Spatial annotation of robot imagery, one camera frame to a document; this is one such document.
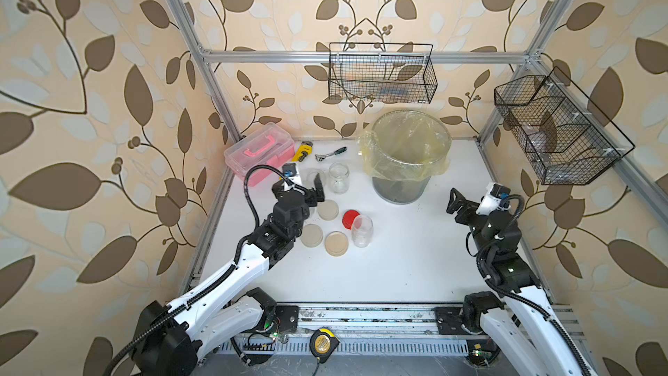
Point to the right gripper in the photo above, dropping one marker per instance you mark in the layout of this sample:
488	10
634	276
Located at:
470	208

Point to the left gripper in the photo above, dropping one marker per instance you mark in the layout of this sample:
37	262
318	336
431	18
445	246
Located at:
310	199

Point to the beige lid tall jar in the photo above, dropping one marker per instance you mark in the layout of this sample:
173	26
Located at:
339	178

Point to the red jar lid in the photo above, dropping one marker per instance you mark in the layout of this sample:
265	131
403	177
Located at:
349	218

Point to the cream tall jar lid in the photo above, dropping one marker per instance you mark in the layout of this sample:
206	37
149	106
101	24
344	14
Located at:
312	236

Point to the red lid tea jar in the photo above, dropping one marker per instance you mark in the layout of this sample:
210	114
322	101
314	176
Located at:
362	230

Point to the beige lid short jar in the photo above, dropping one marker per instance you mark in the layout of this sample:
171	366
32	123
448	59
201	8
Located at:
312	176

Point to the tan short jar lid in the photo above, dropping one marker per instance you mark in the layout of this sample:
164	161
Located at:
336	244

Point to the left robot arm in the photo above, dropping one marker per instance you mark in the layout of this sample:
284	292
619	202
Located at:
172	339

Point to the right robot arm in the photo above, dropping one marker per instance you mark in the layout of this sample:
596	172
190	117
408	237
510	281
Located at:
514	310

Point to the yellow pipe wrench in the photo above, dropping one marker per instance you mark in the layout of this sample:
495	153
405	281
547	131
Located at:
303	151

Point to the metal mesh trash bin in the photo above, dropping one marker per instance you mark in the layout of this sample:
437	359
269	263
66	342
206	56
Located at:
404	159

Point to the pink plastic toolbox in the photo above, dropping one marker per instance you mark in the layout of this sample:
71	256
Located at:
269	145

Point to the yellow black tape measure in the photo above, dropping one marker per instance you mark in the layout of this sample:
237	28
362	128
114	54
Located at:
323	344

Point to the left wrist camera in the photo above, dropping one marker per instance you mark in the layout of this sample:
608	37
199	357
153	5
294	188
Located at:
291	171

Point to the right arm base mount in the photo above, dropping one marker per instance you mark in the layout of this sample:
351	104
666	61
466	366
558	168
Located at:
459	321

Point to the black wire basket right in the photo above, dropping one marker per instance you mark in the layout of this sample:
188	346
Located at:
568	139

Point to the black wire basket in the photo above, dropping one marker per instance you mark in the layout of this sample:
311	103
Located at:
568	139
389	73

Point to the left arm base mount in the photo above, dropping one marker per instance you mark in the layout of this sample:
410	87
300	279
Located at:
279	319

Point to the black wire basket back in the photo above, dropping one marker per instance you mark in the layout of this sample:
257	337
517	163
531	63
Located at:
389	73

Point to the aluminium frame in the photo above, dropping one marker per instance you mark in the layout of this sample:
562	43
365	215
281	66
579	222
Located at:
601	248

